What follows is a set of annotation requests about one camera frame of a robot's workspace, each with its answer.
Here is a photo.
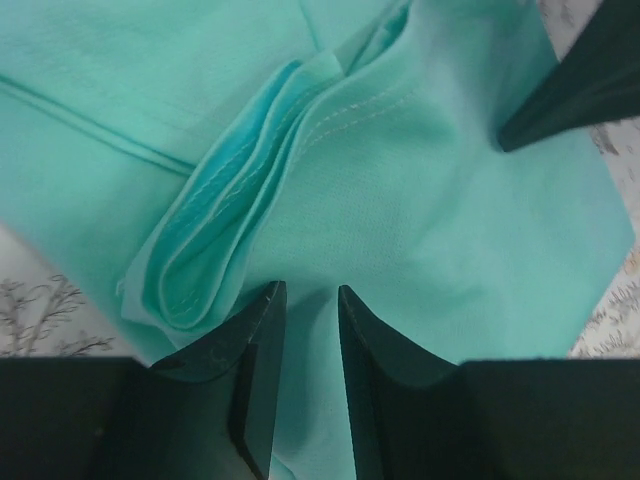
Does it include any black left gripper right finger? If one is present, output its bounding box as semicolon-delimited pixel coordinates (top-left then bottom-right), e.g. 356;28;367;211
338;286;639;479

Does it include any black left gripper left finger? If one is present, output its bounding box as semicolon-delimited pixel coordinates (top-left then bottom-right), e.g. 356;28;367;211
1;282;287;479

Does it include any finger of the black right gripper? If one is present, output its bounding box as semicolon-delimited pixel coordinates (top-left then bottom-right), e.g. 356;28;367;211
497;0;639;152

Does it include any teal t shirt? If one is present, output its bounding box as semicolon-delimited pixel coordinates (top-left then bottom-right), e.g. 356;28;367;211
1;1;635;479

